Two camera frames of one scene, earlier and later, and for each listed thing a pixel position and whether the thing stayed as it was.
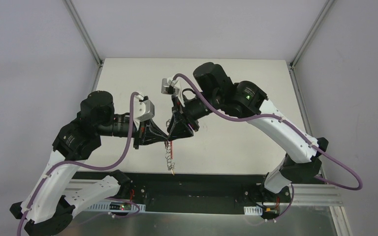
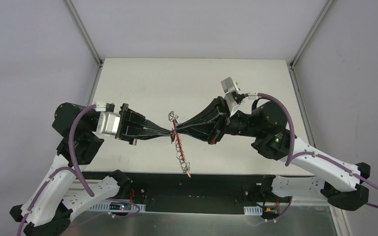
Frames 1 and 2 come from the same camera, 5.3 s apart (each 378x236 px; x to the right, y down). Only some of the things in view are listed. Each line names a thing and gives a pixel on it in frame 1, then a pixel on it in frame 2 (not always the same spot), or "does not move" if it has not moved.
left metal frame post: [82, 30] does not move
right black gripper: [182, 118] to [221, 120]
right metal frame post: [321, 17] does not move
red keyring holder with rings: [170, 163] to [185, 165]
